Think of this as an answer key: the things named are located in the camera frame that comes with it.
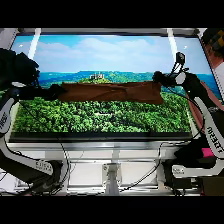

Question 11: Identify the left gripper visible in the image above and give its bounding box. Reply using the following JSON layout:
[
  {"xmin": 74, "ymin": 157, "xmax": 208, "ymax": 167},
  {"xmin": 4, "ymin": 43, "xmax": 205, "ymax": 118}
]
[{"xmin": 39, "ymin": 83, "xmax": 67, "ymax": 100}]

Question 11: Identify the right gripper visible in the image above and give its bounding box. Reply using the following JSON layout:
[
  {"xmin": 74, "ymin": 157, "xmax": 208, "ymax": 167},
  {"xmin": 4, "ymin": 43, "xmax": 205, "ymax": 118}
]
[{"xmin": 152, "ymin": 70, "xmax": 177, "ymax": 88}]

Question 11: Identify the brown garment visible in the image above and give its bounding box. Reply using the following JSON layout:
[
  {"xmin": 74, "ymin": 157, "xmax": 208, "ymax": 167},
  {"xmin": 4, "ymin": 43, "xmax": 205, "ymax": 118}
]
[{"xmin": 57, "ymin": 80, "xmax": 165, "ymax": 106}]

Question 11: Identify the black and yellow garment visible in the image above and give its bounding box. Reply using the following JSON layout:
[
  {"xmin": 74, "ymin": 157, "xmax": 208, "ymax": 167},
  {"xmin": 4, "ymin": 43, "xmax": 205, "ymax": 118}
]
[{"xmin": 200, "ymin": 28, "xmax": 224, "ymax": 53}]

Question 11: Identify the pink garment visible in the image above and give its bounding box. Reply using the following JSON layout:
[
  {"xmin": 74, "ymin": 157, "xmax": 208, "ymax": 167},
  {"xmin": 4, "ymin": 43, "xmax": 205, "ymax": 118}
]
[{"xmin": 201, "ymin": 147, "xmax": 216, "ymax": 159}]

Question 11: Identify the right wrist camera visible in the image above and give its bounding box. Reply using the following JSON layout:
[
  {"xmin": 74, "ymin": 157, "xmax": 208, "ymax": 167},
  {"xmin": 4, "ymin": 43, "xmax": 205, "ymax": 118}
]
[{"xmin": 171, "ymin": 51, "xmax": 188, "ymax": 76}]

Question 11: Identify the black cable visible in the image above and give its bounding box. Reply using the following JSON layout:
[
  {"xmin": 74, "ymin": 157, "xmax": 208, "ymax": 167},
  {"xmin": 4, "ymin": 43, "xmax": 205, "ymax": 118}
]
[
  {"xmin": 57, "ymin": 141, "xmax": 72, "ymax": 194},
  {"xmin": 119, "ymin": 142, "xmax": 164, "ymax": 193},
  {"xmin": 166, "ymin": 85, "xmax": 207, "ymax": 138}
]

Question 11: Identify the silver frame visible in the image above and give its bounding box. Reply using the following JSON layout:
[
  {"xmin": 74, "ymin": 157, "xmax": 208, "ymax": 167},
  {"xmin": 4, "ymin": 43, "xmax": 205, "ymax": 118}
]
[{"xmin": 0, "ymin": 139, "xmax": 224, "ymax": 196}]

